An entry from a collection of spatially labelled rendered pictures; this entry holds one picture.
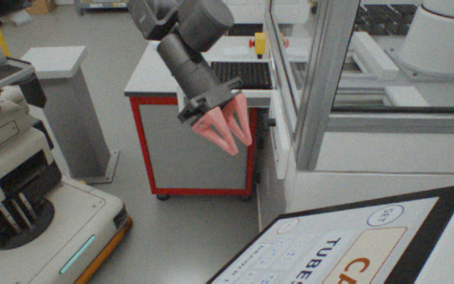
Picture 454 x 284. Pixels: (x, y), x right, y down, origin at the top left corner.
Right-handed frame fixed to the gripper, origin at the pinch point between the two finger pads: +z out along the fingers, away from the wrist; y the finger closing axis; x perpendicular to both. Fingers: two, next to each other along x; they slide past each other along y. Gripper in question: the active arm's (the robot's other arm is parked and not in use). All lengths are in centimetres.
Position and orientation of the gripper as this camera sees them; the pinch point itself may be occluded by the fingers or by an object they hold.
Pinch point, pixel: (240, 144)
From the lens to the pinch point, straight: 48.5
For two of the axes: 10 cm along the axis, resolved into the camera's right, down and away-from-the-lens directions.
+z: 5.5, 8.3, -0.2
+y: 7.0, -4.5, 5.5
